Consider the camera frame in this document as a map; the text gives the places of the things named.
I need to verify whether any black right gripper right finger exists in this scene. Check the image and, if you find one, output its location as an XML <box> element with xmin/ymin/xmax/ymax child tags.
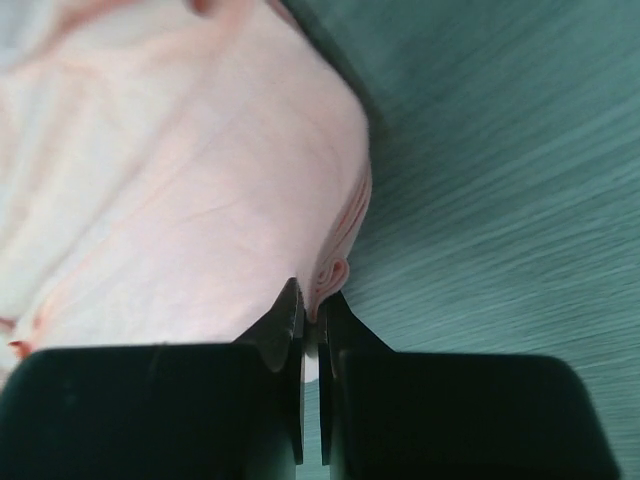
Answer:
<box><xmin>318</xmin><ymin>294</ymin><xmax>621</xmax><ymax>479</ymax></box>

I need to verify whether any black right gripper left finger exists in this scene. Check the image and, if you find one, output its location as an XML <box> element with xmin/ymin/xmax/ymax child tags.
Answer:
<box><xmin>1</xmin><ymin>279</ymin><xmax>305</xmax><ymax>480</ymax></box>

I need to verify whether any pink t shirt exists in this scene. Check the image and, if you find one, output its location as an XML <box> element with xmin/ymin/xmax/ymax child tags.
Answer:
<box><xmin>1</xmin><ymin>1</ymin><xmax>372</xmax><ymax>377</ymax></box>

